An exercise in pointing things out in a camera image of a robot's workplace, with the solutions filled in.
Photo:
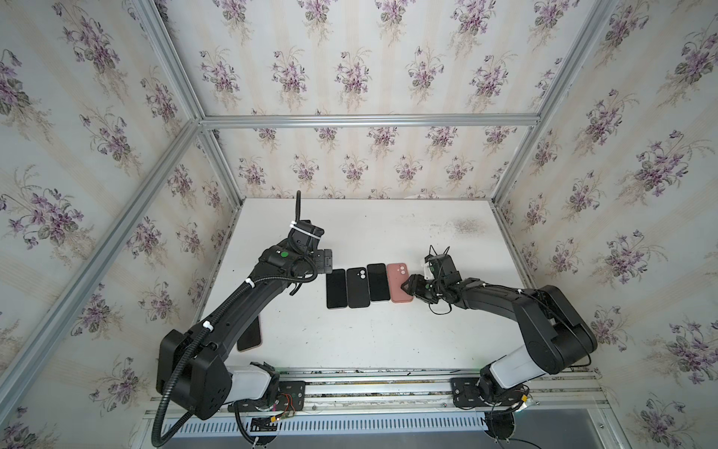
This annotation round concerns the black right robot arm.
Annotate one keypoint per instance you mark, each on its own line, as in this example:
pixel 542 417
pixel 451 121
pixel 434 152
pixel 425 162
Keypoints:
pixel 555 336

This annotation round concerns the white ventilated strip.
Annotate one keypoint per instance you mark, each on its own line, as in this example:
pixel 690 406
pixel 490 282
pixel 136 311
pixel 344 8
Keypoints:
pixel 387 423

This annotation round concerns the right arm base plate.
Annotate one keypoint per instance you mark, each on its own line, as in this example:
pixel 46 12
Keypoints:
pixel 474 392

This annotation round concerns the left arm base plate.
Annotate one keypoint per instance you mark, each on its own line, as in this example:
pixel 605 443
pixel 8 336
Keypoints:
pixel 287 396

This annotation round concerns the black phone case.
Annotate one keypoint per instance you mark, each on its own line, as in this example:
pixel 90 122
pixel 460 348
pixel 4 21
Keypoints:
pixel 358 296

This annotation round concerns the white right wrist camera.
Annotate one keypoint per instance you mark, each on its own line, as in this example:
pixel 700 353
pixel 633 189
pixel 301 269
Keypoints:
pixel 429 273

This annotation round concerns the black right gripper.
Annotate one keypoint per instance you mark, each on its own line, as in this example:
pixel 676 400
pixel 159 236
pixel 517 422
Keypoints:
pixel 423 286

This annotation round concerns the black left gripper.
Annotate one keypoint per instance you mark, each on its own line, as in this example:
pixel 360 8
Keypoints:
pixel 323 261

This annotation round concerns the aluminium rail front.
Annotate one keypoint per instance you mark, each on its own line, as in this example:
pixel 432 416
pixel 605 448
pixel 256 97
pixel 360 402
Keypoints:
pixel 430 390

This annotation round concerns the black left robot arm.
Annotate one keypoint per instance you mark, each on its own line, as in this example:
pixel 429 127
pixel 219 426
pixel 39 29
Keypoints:
pixel 192 377

